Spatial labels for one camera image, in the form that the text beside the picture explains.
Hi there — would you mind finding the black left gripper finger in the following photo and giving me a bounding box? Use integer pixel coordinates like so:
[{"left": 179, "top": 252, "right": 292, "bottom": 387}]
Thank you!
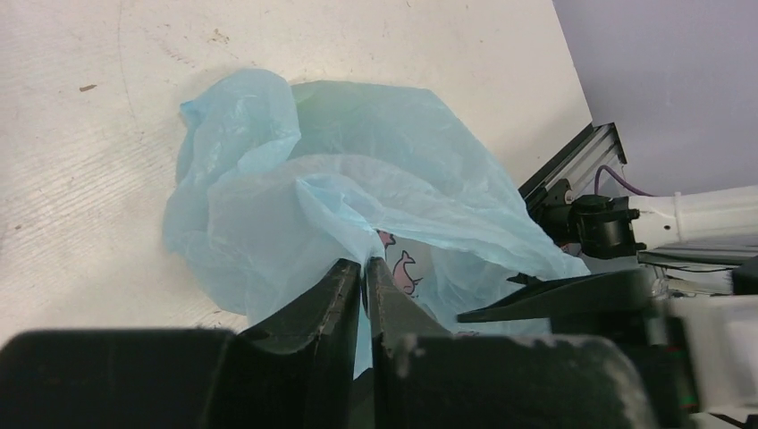
[{"left": 1, "top": 259, "right": 361, "bottom": 428}]

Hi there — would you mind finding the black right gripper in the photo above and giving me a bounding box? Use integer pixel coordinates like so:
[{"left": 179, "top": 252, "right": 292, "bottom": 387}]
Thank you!
[{"left": 366, "top": 258, "right": 699, "bottom": 428}]

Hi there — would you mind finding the light blue plastic bag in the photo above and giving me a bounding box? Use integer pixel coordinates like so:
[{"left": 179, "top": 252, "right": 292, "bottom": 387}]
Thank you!
[{"left": 162, "top": 68, "right": 592, "bottom": 380}]

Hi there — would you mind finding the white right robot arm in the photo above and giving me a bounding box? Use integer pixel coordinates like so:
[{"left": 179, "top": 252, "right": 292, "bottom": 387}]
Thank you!
[{"left": 362, "top": 186, "right": 757, "bottom": 428}]

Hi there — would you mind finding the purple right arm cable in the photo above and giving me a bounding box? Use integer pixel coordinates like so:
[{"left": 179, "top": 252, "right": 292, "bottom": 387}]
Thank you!
[{"left": 594, "top": 164, "right": 655, "bottom": 198}]

